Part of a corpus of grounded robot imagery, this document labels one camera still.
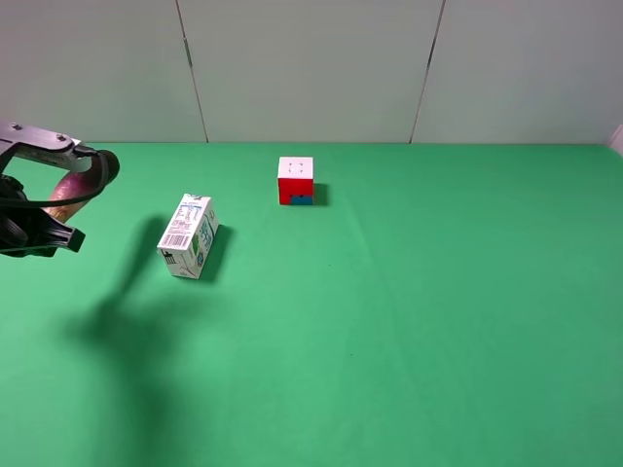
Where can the colourful puzzle cube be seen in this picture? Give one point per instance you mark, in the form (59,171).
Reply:
(295,184)

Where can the white milk carton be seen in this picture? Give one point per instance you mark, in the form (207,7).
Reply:
(188,236)

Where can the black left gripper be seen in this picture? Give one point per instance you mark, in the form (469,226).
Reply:
(22,226)

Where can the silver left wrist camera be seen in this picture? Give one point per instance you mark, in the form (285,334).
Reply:
(44,146)

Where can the purple eggplant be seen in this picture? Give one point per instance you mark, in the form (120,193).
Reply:
(73,185)

